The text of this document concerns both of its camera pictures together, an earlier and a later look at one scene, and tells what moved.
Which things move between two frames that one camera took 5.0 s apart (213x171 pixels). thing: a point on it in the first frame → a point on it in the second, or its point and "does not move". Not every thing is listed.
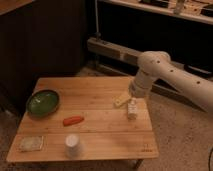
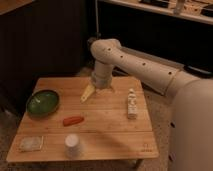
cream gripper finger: [121, 99] → [87, 93]
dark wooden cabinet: [40, 38] does not move
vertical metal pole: [98, 34] does not move
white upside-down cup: [72, 146] does not move
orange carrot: [72, 120] does not move
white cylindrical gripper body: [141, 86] → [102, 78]
